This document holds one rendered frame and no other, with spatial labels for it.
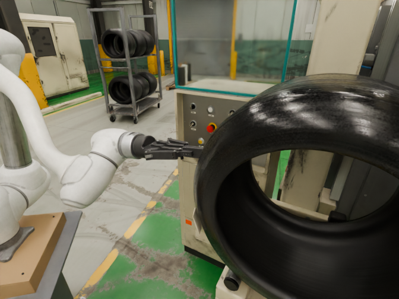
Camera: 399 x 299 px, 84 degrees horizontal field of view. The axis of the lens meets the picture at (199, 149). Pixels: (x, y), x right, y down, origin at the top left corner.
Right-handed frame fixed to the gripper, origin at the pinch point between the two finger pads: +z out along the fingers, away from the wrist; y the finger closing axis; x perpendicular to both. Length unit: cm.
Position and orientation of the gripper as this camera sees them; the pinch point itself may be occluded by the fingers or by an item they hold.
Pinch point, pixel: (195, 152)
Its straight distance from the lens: 62.5
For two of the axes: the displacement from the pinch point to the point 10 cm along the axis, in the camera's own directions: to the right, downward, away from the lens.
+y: 4.7, -4.0, 7.8
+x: 1.2, 9.1, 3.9
